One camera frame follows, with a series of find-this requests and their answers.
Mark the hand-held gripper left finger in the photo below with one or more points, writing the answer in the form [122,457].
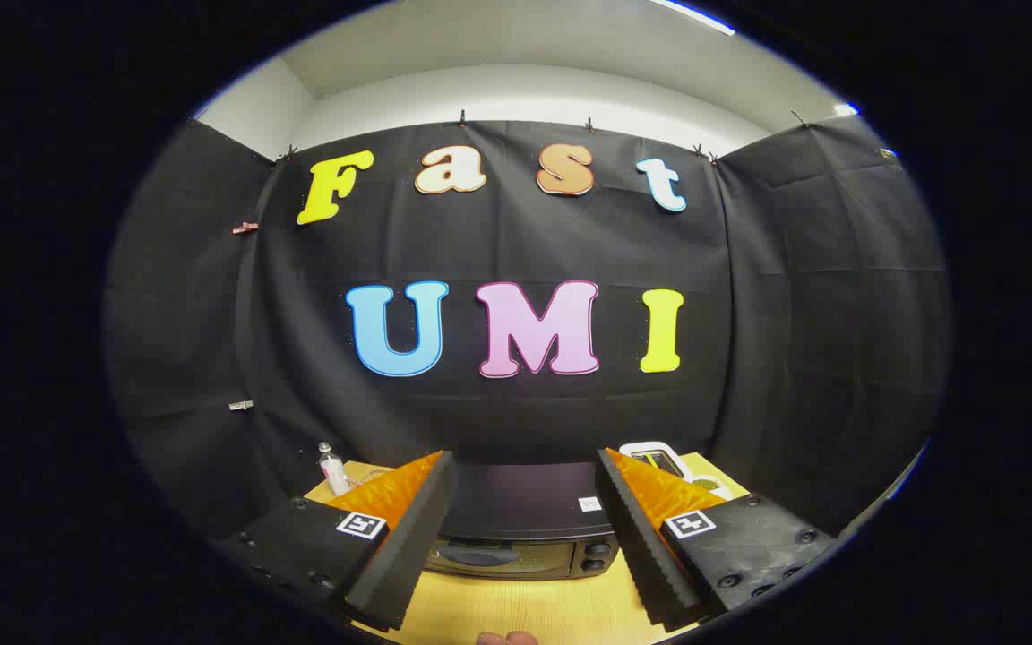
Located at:
[417,537]

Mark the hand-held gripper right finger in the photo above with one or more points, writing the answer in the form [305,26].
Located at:
[637,537]

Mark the black toaster oven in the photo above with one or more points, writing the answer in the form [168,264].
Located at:
[520,502]

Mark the white box appliance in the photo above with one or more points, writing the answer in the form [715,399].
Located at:
[637,447]

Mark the small white green packet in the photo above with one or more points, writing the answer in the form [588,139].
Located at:
[715,488]

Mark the small clear bottle pink label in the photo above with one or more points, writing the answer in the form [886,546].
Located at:
[334,473]

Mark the black backdrop cloth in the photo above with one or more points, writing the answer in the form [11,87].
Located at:
[767,313]

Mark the pink clip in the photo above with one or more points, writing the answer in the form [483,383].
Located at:
[245,227]

